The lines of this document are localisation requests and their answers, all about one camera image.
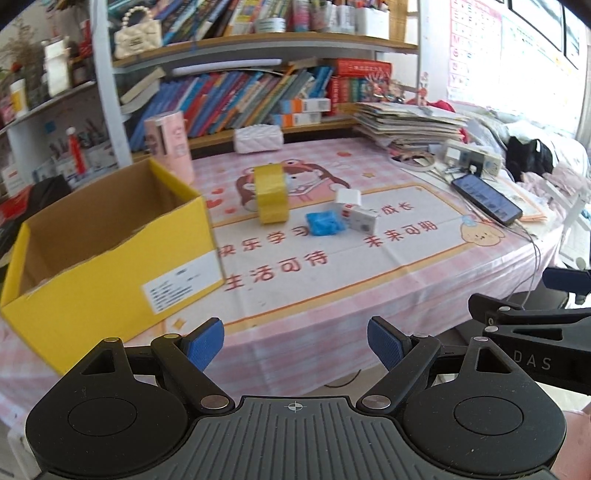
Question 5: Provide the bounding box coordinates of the yellow tape roll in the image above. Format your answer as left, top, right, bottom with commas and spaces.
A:
253, 164, 290, 225

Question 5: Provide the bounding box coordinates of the white bookshelf frame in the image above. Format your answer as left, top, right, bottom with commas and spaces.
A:
0, 0, 424, 172

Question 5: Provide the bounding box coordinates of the pink cylindrical canister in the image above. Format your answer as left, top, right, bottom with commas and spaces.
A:
144, 110, 194, 185

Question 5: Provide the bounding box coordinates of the white power strip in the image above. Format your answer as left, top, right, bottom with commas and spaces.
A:
443, 140, 503, 177

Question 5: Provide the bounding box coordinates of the orange white box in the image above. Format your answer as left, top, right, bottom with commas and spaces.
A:
272, 112, 322, 129
280, 98, 332, 115

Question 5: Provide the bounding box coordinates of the white red small box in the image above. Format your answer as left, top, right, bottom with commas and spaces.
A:
341, 204, 380, 235

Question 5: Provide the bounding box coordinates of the pink checkered cartoon tablecloth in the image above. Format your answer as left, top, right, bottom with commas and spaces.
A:
1, 139, 562, 425

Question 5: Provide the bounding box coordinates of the yellow cardboard box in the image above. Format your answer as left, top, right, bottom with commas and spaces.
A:
1, 160, 224, 374

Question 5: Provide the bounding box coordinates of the white quilted pearl handbag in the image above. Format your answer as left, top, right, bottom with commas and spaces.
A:
114, 5, 162, 60

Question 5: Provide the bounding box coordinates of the blue bag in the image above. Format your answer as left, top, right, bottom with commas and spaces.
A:
305, 211, 346, 237

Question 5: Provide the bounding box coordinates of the white quilted pouch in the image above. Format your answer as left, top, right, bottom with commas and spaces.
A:
233, 124, 284, 154

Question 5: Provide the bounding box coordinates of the black smartphone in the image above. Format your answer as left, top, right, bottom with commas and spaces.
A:
451, 174, 523, 226

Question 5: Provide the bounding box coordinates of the row of leaning books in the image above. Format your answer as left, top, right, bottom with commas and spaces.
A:
126, 65, 332, 152

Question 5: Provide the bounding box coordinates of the orange white box upper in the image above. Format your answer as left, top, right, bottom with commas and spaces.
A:
280, 98, 332, 115

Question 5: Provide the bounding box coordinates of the red boxed book set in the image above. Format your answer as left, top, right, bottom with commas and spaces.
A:
329, 58, 393, 104

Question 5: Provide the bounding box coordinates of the stack of papers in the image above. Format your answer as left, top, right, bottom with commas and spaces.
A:
353, 102, 469, 148

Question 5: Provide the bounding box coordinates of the orange white box lower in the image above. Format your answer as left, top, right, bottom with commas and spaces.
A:
272, 112, 322, 129

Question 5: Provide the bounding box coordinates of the white charging cable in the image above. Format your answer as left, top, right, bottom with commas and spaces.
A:
396, 158, 544, 310

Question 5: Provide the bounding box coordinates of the black bag on bed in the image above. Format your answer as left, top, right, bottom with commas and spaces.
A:
505, 136, 554, 182

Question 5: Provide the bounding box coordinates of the white charger cube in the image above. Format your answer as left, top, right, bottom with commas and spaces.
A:
334, 188, 362, 208

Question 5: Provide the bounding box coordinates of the white yellow bottle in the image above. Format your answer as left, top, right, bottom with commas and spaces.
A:
10, 78, 29, 118

